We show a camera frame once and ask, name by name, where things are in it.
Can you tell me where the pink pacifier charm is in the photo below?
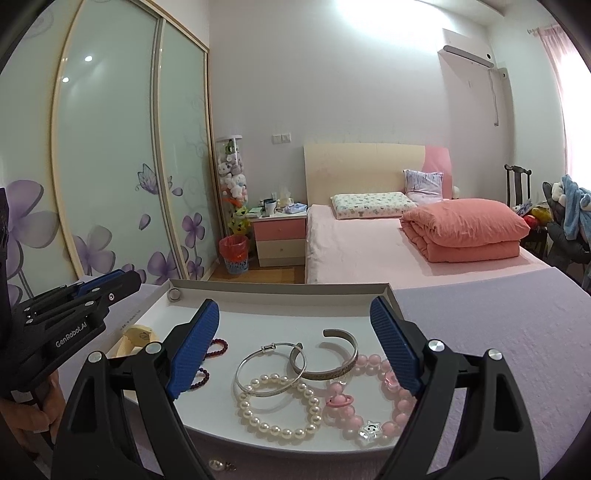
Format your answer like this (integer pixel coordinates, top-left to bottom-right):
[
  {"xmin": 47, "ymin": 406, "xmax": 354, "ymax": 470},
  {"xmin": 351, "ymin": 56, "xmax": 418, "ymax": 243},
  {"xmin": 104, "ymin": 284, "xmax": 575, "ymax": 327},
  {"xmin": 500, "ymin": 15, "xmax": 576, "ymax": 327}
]
[{"xmin": 324, "ymin": 382, "xmax": 356, "ymax": 409}]

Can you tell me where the pink bead bracelet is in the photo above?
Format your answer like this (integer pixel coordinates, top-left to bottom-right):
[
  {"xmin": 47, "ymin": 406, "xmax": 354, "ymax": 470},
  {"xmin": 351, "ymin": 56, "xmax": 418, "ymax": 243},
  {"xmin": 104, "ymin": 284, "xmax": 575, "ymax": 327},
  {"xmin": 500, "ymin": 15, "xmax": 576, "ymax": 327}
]
[{"xmin": 325, "ymin": 353, "xmax": 416, "ymax": 449}]

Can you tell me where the blue fleece garment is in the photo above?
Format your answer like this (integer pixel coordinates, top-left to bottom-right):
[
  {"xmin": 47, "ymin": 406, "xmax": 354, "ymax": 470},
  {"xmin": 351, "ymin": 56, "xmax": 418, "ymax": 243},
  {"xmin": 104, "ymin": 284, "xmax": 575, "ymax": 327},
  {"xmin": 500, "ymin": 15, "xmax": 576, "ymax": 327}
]
[{"xmin": 561, "ymin": 175, "xmax": 591, "ymax": 241}]

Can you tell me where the pink curtain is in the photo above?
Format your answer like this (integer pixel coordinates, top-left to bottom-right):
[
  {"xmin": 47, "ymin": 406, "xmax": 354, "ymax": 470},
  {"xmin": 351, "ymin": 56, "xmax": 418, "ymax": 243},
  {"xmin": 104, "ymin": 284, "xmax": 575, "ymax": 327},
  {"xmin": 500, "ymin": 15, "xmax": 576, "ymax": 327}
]
[{"xmin": 538, "ymin": 25, "xmax": 591, "ymax": 185}]

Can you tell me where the bed with pink sheet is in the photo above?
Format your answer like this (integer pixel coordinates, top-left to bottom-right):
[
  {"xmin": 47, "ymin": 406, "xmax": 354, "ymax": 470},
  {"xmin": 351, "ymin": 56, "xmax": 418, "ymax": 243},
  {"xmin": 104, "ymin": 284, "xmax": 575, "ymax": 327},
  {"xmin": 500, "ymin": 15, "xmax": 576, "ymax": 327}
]
[{"xmin": 305, "ymin": 203, "xmax": 555, "ymax": 284}]

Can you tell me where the white shallow box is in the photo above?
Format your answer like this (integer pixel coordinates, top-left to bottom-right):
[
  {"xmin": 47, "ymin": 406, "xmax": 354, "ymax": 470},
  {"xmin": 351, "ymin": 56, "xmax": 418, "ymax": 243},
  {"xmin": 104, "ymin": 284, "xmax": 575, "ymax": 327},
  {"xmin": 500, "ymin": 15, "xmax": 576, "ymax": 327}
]
[{"xmin": 107, "ymin": 279, "xmax": 419, "ymax": 462}]

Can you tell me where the person's left hand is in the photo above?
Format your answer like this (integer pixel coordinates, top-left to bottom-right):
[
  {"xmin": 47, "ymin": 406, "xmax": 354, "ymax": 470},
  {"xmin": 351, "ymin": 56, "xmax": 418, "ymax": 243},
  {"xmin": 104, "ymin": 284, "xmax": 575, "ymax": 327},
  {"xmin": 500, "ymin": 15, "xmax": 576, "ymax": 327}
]
[{"xmin": 0, "ymin": 369, "xmax": 64, "ymax": 459}]

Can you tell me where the pink white nightstand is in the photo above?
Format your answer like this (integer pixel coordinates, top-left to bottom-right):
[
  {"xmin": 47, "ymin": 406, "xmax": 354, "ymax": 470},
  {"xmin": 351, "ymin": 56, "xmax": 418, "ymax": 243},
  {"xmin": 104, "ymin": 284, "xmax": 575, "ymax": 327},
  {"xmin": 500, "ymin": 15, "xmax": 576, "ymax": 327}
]
[{"xmin": 250, "ymin": 213, "xmax": 308, "ymax": 267}]

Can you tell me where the thin silver bangle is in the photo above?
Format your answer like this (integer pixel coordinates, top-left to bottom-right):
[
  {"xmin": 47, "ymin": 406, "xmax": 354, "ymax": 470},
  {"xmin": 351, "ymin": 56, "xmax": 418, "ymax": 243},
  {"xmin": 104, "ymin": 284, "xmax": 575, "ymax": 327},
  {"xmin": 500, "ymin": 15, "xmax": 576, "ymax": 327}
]
[{"xmin": 235, "ymin": 342, "xmax": 308, "ymax": 394}]

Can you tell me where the folded orange quilt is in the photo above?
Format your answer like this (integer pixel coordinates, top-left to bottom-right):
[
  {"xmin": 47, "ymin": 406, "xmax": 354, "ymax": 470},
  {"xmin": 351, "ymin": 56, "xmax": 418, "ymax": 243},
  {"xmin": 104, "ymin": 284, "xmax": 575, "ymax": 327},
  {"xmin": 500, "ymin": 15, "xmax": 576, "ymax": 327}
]
[{"xmin": 399, "ymin": 198, "xmax": 532, "ymax": 264}]

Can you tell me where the cream wristwatch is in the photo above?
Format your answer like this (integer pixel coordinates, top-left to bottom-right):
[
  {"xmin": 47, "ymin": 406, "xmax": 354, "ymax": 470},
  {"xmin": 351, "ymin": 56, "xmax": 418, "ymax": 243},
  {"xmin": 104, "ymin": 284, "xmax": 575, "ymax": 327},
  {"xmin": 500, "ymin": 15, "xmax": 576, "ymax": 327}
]
[{"xmin": 115, "ymin": 325, "xmax": 160, "ymax": 358}]

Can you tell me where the blue waste basket red bag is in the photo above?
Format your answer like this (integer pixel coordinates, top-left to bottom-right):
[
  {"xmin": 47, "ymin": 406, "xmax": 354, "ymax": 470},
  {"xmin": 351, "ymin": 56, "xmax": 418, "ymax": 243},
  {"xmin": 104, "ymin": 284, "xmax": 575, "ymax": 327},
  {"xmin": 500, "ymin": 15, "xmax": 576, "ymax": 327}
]
[{"xmin": 219, "ymin": 235, "xmax": 250, "ymax": 275}]

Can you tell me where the silver cuff bracelet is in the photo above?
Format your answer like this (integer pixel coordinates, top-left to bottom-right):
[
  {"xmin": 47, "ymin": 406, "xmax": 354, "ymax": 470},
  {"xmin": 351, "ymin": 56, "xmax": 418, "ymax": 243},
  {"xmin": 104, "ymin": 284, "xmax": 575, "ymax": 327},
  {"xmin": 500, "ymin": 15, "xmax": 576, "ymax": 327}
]
[{"xmin": 290, "ymin": 329, "xmax": 358, "ymax": 381}]

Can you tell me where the dark wooden chair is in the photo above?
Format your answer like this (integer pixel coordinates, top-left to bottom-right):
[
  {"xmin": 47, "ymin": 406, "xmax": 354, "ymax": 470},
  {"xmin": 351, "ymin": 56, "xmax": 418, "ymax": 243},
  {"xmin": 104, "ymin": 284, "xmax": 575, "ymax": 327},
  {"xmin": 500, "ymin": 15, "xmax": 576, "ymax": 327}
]
[{"xmin": 504, "ymin": 165, "xmax": 548, "ymax": 250}]

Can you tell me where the clear plush toy tube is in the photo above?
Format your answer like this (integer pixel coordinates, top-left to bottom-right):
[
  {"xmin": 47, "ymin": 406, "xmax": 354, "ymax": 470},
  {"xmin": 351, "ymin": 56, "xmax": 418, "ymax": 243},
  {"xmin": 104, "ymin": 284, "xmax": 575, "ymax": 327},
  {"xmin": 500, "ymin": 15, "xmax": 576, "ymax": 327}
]
[{"xmin": 215, "ymin": 135, "xmax": 252, "ymax": 241}]

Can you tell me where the colourful toys pile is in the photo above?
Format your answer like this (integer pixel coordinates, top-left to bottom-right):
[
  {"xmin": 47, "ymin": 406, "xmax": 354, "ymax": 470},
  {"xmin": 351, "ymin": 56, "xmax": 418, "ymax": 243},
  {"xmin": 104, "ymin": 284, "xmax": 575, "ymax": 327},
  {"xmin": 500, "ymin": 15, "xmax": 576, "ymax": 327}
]
[{"xmin": 517, "ymin": 203, "xmax": 552, "ymax": 229}]

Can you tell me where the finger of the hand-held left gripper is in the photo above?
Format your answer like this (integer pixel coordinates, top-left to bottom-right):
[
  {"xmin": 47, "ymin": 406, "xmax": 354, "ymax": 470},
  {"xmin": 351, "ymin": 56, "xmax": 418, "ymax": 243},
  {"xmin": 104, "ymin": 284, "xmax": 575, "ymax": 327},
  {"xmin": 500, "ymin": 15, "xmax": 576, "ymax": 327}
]
[
  {"xmin": 25, "ymin": 272, "xmax": 142, "ymax": 326},
  {"xmin": 18, "ymin": 270, "xmax": 134, "ymax": 315}
]

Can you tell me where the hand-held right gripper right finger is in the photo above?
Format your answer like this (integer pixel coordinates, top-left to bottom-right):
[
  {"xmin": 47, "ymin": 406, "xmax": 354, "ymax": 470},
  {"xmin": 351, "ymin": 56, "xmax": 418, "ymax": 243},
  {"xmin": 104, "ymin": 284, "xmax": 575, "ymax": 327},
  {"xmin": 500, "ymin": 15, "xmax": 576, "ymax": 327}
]
[{"xmin": 369, "ymin": 295, "xmax": 555, "ymax": 480}]

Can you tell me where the patterned white pillow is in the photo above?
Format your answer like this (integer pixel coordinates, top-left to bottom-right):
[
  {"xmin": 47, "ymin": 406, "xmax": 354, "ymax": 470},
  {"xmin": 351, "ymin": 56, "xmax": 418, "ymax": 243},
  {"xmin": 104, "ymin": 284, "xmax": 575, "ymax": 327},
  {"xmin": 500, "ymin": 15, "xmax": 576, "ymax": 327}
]
[{"xmin": 330, "ymin": 191, "xmax": 416, "ymax": 220}]

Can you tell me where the small lilac pillow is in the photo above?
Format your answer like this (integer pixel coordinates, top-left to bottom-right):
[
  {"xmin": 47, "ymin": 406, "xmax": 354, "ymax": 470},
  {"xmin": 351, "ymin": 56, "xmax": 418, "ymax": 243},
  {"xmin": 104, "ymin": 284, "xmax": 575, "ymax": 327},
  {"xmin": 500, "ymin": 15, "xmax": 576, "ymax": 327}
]
[{"xmin": 403, "ymin": 169, "xmax": 445, "ymax": 204}]

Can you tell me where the dark red bead bracelet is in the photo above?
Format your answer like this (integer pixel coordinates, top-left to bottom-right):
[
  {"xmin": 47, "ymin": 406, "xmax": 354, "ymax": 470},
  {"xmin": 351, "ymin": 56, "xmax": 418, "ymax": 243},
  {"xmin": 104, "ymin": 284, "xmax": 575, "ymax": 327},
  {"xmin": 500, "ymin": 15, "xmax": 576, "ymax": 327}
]
[{"xmin": 196, "ymin": 338, "xmax": 230, "ymax": 381}]

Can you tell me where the cream pink headboard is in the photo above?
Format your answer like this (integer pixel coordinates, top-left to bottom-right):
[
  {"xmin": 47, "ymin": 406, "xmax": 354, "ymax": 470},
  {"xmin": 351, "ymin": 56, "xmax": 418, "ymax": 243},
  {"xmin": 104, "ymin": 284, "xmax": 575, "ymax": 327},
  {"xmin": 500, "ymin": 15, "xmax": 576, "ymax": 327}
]
[{"xmin": 303, "ymin": 143, "xmax": 453, "ymax": 208}]

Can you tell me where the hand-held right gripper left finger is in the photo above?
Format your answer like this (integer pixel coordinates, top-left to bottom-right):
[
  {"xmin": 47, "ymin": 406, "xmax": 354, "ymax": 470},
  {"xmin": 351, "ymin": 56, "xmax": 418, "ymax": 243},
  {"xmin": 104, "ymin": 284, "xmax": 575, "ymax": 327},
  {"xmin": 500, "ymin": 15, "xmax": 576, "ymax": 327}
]
[{"xmin": 55, "ymin": 298, "xmax": 220, "ymax": 480}]

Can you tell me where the white air conditioner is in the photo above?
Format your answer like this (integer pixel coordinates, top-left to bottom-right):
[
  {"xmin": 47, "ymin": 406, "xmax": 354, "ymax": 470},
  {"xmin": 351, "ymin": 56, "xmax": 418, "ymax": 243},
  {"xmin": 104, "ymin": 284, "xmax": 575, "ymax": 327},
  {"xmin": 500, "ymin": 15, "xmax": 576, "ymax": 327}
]
[{"xmin": 438, "ymin": 28, "xmax": 492, "ymax": 69}]

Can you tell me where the white pearl bracelet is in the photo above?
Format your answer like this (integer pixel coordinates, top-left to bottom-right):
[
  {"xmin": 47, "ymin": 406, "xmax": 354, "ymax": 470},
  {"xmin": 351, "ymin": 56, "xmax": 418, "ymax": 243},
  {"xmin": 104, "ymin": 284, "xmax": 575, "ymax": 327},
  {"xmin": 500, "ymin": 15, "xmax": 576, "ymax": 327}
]
[{"xmin": 238, "ymin": 373, "xmax": 322, "ymax": 439}]

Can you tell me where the floral glass wardrobe door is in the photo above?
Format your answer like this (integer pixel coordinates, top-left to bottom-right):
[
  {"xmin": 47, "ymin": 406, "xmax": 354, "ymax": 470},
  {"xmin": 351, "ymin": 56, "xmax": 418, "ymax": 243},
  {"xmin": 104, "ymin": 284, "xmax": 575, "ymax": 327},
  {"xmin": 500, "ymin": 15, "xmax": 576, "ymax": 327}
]
[
  {"xmin": 154, "ymin": 18, "xmax": 222, "ymax": 282},
  {"xmin": 51, "ymin": 0, "xmax": 185, "ymax": 282},
  {"xmin": 0, "ymin": 46, "xmax": 79, "ymax": 305}
]

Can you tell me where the white air conditioner pipe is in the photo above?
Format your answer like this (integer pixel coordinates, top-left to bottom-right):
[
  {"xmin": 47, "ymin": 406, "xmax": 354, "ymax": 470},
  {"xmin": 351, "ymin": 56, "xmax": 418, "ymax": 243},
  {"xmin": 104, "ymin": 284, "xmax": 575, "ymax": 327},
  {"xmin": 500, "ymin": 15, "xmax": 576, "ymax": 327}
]
[{"xmin": 489, "ymin": 67, "xmax": 509, "ymax": 126}]

